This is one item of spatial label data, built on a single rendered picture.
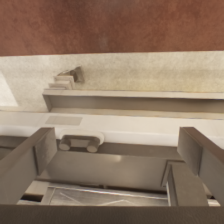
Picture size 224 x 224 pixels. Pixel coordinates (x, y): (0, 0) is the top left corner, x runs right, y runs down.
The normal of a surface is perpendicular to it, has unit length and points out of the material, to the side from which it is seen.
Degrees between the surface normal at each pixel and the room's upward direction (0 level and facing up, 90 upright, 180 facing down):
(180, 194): 90
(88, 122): 90
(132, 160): 0
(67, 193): 90
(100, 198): 90
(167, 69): 0
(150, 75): 0
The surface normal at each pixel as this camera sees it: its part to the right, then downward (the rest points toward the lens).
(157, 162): -0.13, 0.63
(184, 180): -0.06, -0.77
